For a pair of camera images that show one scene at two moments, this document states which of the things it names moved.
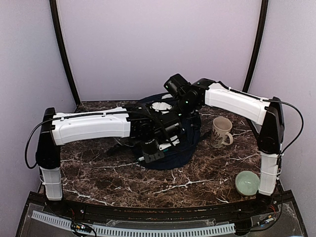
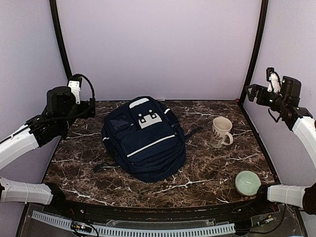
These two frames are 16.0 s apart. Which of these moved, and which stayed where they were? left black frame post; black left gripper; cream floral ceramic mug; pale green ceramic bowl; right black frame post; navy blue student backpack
Moved: black left gripper; navy blue student backpack
Stayed: pale green ceramic bowl; right black frame post; cream floral ceramic mug; left black frame post
